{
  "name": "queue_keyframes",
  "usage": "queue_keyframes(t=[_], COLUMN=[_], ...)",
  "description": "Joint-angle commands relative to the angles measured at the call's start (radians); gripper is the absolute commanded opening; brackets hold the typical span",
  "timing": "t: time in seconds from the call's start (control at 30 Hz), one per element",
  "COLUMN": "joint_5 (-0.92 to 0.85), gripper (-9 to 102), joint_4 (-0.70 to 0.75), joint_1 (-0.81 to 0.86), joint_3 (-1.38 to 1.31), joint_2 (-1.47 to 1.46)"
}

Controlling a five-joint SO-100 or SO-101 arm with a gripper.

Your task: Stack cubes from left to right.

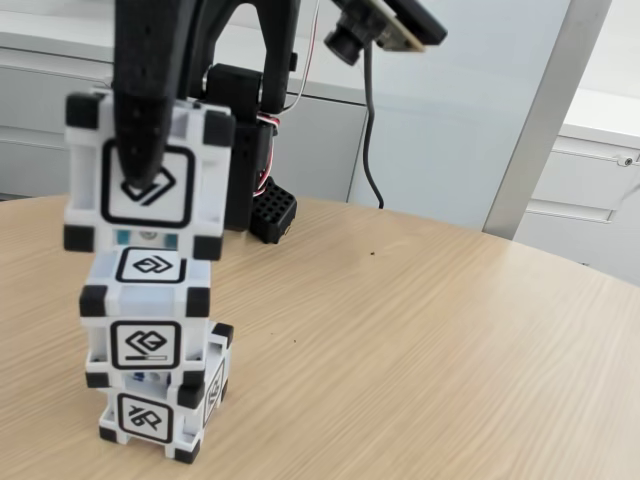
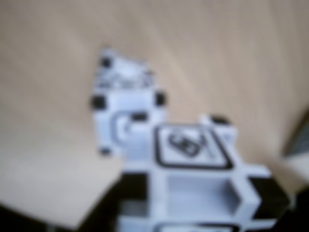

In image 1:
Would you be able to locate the long white cabinet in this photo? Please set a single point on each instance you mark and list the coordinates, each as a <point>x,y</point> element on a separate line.
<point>40,125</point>

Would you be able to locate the small white drawer cabinet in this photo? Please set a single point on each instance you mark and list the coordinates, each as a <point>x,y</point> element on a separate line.
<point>575,190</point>

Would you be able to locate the white cube with diamond glyph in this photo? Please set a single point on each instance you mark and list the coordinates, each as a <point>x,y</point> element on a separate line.
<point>145,345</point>

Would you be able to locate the white cube with lightning glyph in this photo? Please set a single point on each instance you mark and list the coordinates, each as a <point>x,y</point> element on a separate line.
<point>150,210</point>

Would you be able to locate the gripper camera module with mount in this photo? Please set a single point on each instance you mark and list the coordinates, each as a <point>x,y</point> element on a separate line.
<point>390,22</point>

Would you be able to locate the silver cabinet lock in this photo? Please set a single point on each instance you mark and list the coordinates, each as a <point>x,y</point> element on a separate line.
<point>626,161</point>

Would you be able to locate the white cube with angular glyph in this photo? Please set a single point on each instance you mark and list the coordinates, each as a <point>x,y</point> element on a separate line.
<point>145,417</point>

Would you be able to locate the grey metal post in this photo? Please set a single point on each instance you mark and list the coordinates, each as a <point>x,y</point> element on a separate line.
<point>545,125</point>

